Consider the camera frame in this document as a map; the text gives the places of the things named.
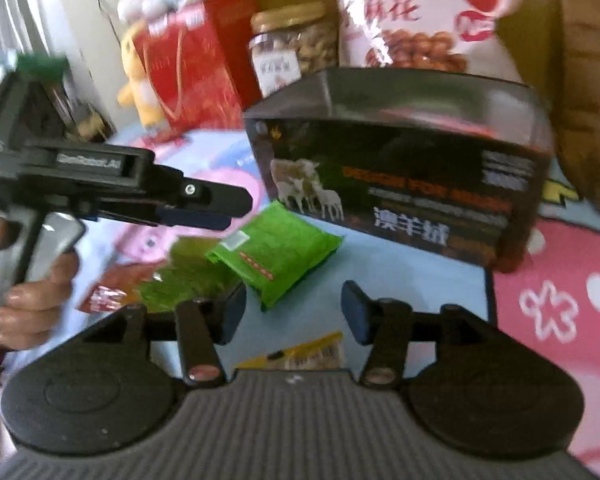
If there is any pink fried twist snack bag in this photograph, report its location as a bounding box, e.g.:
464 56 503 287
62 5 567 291
337 0 521 81

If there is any green box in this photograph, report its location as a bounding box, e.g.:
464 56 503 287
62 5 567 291
15 52 70 84

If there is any yellow snack packet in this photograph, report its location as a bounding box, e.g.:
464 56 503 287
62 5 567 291
237 332 346 370

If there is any green snack packet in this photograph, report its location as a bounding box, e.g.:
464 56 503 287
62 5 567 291
206 202 343 312
136 236 240 312

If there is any nut jar gold lid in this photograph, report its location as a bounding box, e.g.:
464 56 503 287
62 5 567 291
247 1 339 99

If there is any red snack packet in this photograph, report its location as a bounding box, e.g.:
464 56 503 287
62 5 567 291
78 260 164 313

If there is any brown cushion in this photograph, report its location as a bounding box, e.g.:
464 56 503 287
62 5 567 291
554 0 600 212

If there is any left hand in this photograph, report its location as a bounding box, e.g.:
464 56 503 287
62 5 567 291
0 216 81 351

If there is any red gift bag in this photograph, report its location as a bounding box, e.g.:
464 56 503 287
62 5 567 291
134 0 262 131

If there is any black sheep print box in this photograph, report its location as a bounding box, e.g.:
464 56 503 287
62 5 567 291
244 68 553 272

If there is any yellow duck plush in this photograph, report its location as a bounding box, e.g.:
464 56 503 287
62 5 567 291
117 20 164 128

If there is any pig cartoon bed sheet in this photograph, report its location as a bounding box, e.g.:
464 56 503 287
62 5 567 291
0 123 600 478

